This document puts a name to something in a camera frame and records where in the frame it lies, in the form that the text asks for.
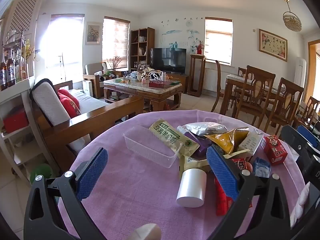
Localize green ball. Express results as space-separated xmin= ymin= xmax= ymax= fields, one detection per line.
xmin=30 ymin=163 xmax=53 ymax=184

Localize small red carton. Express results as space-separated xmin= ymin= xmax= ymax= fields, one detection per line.
xmin=261 ymin=134 xmax=288 ymax=166

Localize white cup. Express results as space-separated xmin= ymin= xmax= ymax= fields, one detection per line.
xmin=130 ymin=224 xmax=162 ymax=240

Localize curved back wooden chair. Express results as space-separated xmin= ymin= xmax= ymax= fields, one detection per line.
xmin=211 ymin=60 xmax=227 ymax=113

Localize wooden television cabinet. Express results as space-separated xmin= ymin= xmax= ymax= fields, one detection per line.
xmin=172 ymin=73 xmax=190 ymax=94

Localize white carton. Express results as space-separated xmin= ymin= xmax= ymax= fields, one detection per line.
xmin=236 ymin=129 xmax=264 ymax=155

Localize blue tissue packet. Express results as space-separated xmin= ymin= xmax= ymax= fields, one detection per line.
xmin=252 ymin=157 xmax=272 ymax=178

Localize yellow artificial flowers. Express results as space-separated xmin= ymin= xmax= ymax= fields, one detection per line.
xmin=24 ymin=40 xmax=35 ymax=60

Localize purple packet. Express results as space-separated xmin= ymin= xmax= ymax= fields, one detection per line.
xmin=177 ymin=126 xmax=213 ymax=157

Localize large bright window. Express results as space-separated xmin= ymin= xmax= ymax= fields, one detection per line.
xmin=45 ymin=14 xmax=85 ymax=78

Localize silver foil bag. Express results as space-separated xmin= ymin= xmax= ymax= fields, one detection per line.
xmin=182 ymin=121 xmax=228 ymax=137

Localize wooden dining table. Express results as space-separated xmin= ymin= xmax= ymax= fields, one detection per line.
xmin=220 ymin=74 xmax=300 ymax=120

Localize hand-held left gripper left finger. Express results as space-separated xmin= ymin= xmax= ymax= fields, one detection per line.
xmin=24 ymin=147 xmax=108 ymax=240

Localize yellow foil bag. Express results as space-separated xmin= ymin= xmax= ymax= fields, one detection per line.
xmin=204 ymin=127 xmax=250 ymax=155

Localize white shelf unit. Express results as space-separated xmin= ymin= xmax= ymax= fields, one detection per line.
xmin=0 ymin=80 xmax=60 ymax=180

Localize white radiator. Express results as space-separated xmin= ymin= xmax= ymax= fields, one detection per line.
xmin=203 ymin=67 xmax=227 ymax=93

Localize wooden coffee table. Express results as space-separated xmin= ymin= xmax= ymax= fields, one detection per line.
xmin=103 ymin=77 xmax=183 ymax=112

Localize person's right hand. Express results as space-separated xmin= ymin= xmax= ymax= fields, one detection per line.
xmin=290 ymin=182 xmax=311 ymax=228

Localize clear plastic tray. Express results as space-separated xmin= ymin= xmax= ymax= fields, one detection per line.
xmin=123 ymin=125 xmax=183 ymax=168

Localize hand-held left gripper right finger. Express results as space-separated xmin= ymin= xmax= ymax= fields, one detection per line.
xmin=206 ymin=145 xmax=299 ymax=240

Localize red cushion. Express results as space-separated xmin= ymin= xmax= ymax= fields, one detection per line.
xmin=58 ymin=92 xmax=82 ymax=118
xmin=59 ymin=89 xmax=80 ymax=103

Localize white sofa, red cushions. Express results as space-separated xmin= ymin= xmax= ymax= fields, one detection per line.
xmin=29 ymin=78 xmax=145 ymax=165

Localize round table, purple cloth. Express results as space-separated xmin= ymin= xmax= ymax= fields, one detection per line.
xmin=58 ymin=109 xmax=307 ymax=240

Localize red storage box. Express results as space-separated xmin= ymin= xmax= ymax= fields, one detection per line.
xmin=2 ymin=106 xmax=29 ymax=133

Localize metal bottle rack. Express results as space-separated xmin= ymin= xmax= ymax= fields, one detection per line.
xmin=2 ymin=30 xmax=28 ymax=80

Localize white standing air conditioner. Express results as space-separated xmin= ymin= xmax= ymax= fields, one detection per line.
xmin=294 ymin=57 xmax=307 ymax=88

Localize framed flower painting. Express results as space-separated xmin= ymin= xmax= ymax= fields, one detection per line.
xmin=258 ymin=29 xmax=288 ymax=62

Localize small hanging crystal lamp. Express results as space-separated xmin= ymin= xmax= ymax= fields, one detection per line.
xmin=282 ymin=0 xmax=302 ymax=32

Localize white lattice panel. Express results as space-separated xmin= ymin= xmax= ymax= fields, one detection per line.
xmin=5 ymin=0 xmax=40 ymax=37

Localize tall wooden stand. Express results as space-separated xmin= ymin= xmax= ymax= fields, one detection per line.
xmin=188 ymin=54 xmax=207 ymax=97

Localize window with roller blind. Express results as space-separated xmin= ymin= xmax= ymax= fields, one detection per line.
xmin=103 ymin=16 xmax=131 ymax=69
xmin=205 ymin=17 xmax=233 ymax=66

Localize black television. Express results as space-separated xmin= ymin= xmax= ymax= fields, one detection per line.
xmin=150 ymin=47 xmax=187 ymax=75

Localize white paper bag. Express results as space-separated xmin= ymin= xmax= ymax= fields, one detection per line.
xmin=82 ymin=80 xmax=93 ymax=98

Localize framed sunflower picture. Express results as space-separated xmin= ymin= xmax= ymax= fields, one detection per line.
xmin=85 ymin=22 xmax=102 ymax=46

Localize red potted plant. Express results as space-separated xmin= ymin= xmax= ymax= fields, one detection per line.
xmin=191 ymin=39 xmax=204 ymax=55

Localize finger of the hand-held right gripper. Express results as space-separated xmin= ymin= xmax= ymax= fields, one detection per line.
xmin=296 ymin=124 xmax=320 ymax=153
xmin=279 ymin=124 xmax=314 ymax=162

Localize wooden armchair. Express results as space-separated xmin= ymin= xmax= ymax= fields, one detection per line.
xmin=83 ymin=62 xmax=118 ymax=99

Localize beige green label pouch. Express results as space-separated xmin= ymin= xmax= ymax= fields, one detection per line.
xmin=149 ymin=118 xmax=200 ymax=157

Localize dark glass bottle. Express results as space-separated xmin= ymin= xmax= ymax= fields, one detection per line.
xmin=0 ymin=55 xmax=7 ymax=91
xmin=6 ymin=52 xmax=16 ymax=87

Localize dry branches vase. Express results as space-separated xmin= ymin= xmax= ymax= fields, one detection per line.
xmin=106 ymin=56 xmax=123 ymax=72

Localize white cylindrical bottle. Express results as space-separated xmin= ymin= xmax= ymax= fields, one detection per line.
xmin=176 ymin=168 xmax=208 ymax=208

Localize wooden bookshelf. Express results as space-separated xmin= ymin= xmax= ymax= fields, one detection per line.
xmin=129 ymin=27 xmax=155 ymax=72

